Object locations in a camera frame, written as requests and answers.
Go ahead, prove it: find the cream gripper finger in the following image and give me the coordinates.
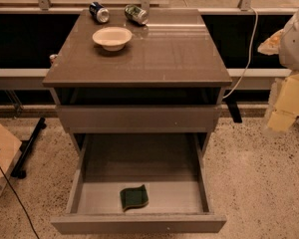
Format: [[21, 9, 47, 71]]
[[257, 30, 283, 56], [266, 73, 299, 132]]

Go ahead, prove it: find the green yellow sponge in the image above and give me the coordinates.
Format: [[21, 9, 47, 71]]
[[120, 184, 149, 211]]

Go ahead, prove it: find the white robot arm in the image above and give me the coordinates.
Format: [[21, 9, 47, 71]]
[[257, 9, 299, 132]]

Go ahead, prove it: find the open grey middle drawer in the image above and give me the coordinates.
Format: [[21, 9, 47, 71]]
[[51, 133, 226, 234]]

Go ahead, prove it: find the closed grey top drawer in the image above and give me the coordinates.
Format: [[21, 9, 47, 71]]
[[56, 106, 220, 133]]

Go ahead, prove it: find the grey drawer cabinet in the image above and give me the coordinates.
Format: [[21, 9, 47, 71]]
[[43, 9, 231, 148]]

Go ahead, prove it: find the black stand leg right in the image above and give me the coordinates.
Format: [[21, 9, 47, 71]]
[[225, 100, 242, 123]]

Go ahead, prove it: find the black stand leg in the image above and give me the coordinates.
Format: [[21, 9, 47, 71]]
[[11, 118, 46, 179], [225, 100, 242, 123]]

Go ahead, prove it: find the green soda can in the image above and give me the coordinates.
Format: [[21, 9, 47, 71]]
[[125, 4, 149, 25]]

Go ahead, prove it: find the white paper bowl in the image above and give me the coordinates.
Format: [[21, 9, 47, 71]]
[[92, 27, 133, 52]]

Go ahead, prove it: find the blue soda can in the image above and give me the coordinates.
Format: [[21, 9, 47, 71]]
[[89, 2, 110, 24]]

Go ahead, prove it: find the small can behind cabinet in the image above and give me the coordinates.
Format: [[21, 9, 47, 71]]
[[49, 54, 58, 65]]

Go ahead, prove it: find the black stand leg left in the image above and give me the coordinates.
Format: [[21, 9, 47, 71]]
[[11, 118, 46, 179]]

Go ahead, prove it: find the cardboard box left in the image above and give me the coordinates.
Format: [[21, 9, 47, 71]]
[[0, 123, 21, 196]]

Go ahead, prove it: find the white cable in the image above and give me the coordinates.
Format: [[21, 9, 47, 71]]
[[222, 7, 259, 101]]

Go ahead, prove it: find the black cable on floor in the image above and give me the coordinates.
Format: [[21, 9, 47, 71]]
[[0, 148, 41, 239]]

